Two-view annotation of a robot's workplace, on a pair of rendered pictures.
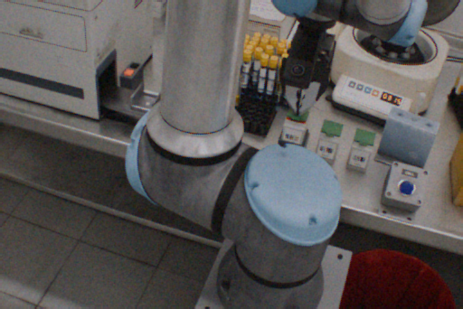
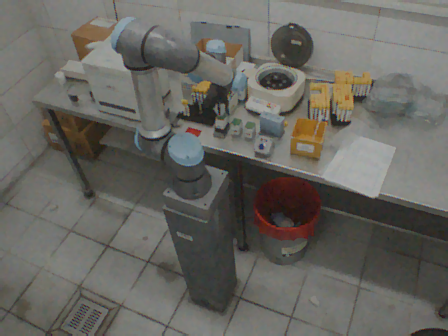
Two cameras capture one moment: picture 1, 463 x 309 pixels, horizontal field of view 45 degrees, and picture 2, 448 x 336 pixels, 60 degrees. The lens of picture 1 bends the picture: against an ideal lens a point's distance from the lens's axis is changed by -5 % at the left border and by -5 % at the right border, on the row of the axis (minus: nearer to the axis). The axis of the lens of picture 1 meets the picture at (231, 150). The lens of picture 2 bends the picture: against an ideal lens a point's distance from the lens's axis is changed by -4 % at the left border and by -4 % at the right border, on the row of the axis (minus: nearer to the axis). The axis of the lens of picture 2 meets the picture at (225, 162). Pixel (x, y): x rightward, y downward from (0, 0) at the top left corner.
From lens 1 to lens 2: 0.80 m
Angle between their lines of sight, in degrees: 11
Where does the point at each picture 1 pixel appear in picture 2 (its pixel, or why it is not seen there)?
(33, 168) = (128, 143)
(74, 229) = (152, 172)
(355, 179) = (247, 143)
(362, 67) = (257, 92)
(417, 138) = (273, 124)
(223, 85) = (156, 115)
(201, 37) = (144, 102)
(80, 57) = (131, 97)
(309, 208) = (186, 153)
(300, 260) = (189, 171)
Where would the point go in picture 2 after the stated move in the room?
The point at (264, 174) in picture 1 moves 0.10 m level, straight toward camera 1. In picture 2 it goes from (173, 143) to (163, 164)
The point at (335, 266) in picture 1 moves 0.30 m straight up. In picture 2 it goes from (219, 177) to (212, 119)
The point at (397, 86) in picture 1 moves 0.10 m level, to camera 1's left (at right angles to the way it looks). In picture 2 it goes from (273, 100) to (251, 98)
